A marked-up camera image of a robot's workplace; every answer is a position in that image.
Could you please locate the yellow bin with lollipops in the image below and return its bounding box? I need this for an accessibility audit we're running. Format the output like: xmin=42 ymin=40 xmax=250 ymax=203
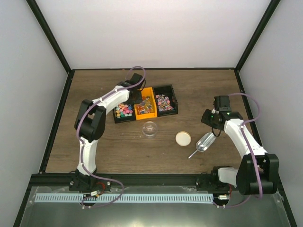
xmin=134 ymin=87 xmax=158 ymax=121

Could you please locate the black bin with swirl lollipops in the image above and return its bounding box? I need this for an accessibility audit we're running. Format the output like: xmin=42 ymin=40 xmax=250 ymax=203
xmin=153 ymin=85 xmax=178 ymax=117

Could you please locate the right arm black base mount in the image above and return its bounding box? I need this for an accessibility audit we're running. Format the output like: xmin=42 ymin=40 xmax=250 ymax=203
xmin=196 ymin=166 xmax=230 ymax=192

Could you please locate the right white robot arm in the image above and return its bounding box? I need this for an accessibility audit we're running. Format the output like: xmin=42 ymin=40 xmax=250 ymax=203
xmin=201 ymin=96 xmax=279 ymax=197

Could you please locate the clear plastic jar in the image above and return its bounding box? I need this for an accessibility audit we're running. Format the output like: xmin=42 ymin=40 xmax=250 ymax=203
xmin=142 ymin=121 xmax=158 ymax=139

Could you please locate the metal scoop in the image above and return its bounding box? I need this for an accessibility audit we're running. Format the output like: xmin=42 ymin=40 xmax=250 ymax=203
xmin=188 ymin=132 xmax=216 ymax=159

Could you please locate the round white jar lid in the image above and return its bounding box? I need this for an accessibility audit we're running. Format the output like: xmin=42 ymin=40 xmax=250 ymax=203
xmin=175 ymin=131 xmax=191 ymax=147

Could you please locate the black aluminium frame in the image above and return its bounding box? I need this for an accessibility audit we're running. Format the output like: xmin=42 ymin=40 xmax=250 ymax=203
xmin=13 ymin=0 xmax=298 ymax=227

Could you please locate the black bin with star candies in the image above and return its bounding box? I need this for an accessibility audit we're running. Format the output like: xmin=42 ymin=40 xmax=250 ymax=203
xmin=113 ymin=103 xmax=136 ymax=123

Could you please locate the light blue slotted cable duct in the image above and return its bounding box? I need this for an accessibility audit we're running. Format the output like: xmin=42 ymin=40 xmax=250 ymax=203
xmin=34 ymin=193 xmax=214 ymax=204

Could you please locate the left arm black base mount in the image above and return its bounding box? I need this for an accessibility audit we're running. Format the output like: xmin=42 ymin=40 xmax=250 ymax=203
xmin=69 ymin=170 xmax=111 ymax=192

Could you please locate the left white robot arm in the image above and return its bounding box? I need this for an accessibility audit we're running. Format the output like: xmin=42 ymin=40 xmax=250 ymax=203
xmin=74 ymin=72 xmax=146 ymax=191

